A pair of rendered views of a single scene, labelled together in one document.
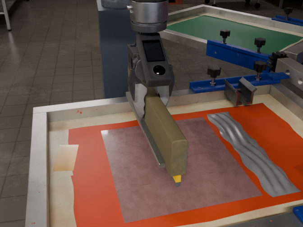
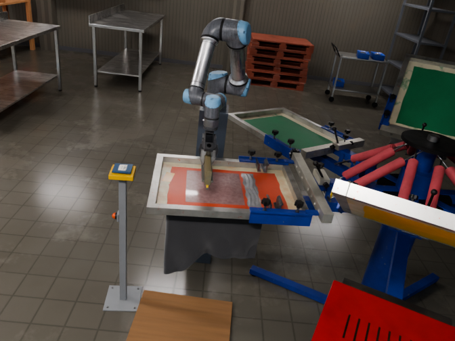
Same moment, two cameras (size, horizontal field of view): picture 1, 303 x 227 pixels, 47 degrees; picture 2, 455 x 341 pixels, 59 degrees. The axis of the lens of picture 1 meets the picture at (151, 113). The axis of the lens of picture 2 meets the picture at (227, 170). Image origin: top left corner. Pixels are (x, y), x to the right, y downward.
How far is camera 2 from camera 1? 1.35 m
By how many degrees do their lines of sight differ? 7
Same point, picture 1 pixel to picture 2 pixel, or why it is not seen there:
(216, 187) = (227, 199)
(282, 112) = (281, 179)
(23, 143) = (137, 183)
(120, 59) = not seen: hidden behind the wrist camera
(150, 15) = (210, 124)
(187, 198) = (213, 199)
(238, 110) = (258, 174)
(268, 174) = (252, 199)
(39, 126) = (159, 162)
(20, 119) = (138, 166)
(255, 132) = (260, 185)
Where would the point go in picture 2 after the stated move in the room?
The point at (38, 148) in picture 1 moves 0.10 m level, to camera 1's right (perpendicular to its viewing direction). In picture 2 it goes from (157, 170) to (175, 173)
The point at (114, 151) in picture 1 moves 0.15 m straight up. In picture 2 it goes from (189, 178) to (191, 154)
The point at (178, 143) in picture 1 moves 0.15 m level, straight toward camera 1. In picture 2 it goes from (208, 172) to (197, 186)
